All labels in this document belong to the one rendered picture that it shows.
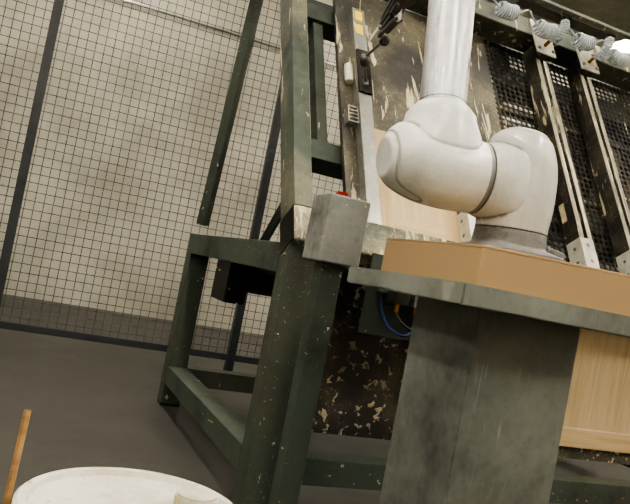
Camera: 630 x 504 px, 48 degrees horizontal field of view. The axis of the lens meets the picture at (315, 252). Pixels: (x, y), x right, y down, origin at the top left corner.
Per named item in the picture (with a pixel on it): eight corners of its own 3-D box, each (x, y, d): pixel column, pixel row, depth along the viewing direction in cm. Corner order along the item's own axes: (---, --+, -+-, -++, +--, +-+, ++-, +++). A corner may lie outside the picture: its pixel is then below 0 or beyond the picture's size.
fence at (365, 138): (362, 229, 220) (368, 222, 217) (347, 14, 267) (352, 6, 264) (376, 232, 222) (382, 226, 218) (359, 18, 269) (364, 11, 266)
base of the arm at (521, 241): (583, 269, 146) (588, 242, 146) (484, 250, 142) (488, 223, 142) (540, 265, 164) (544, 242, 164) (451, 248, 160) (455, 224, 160)
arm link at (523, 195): (565, 238, 147) (583, 135, 148) (488, 222, 142) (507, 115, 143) (521, 237, 163) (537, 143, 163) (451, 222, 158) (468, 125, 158)
